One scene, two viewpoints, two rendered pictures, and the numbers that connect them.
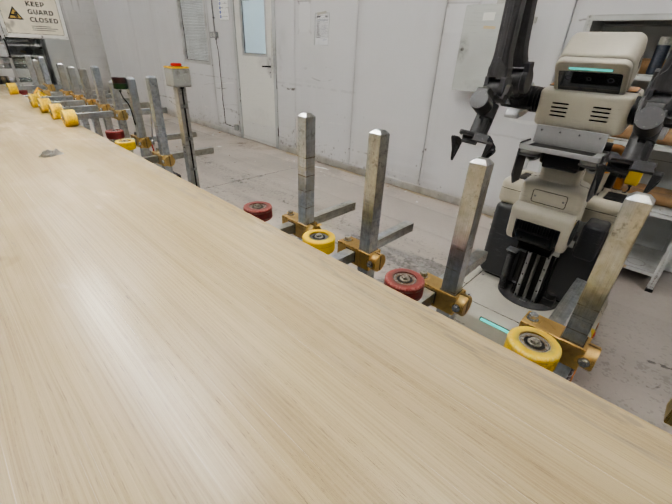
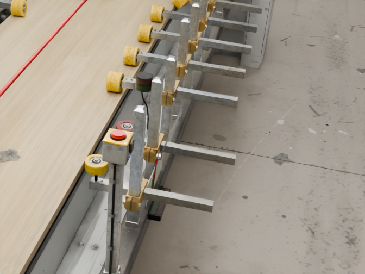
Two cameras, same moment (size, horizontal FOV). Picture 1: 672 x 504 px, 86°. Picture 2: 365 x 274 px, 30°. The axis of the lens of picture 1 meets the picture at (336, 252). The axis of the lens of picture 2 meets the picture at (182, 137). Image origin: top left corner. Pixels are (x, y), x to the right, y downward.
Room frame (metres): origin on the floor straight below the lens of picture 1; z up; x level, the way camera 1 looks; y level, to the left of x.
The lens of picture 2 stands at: (0.79, -0.75, 2.25)
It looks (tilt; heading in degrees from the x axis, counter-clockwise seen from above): 33 degrees down; 55
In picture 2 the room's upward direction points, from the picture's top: 6 degrees clockwise
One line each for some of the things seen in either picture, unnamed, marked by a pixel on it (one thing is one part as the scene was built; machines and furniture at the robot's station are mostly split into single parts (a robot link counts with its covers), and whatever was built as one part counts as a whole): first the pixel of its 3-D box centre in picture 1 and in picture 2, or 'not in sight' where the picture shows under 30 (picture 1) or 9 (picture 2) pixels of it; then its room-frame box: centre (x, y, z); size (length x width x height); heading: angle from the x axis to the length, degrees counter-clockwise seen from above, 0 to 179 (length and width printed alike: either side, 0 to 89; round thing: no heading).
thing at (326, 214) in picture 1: (309, 221); not in sight; (1.10, 0.09, 0.80); 0.43 x 0.03 x 0.04; 138
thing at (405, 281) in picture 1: (401, 299); not in sight; (0.61, -0.14, 0.85); 0.08 x 0.08 x 0.11
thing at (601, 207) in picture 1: (553, 232); not in sight; (1.58, -1.03, 0.59); 0.55 x 0.34 x 0.83; 48
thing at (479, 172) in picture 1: (456, 265); not in sight; (0.70, -0.27, 0.89); 0.04 x 0.04 x 0.48; 48
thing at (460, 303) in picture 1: (440, 293); not in sight; (0.71, -0.25, 0.81); 0.14 x 0.06 x 0.05; 48
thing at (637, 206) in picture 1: (582, 319); not in sight; (0.53, -0.46, 0.89); 0.04 x 0.04 x 0.48; 48
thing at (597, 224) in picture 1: (558, 235); not in sight; (1.34, -0.90, 0.68); 0.28 x 0.27 x 0.25; 48
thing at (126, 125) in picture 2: (116, 141); (126, 137); (1.82, 1.12, 0.85); 0.08 x 0.08 x 0.11
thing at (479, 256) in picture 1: (444, 283); not in sight; (0.76, -0.27, 0.80); 0.43 x 0.03 x 0.04; 138
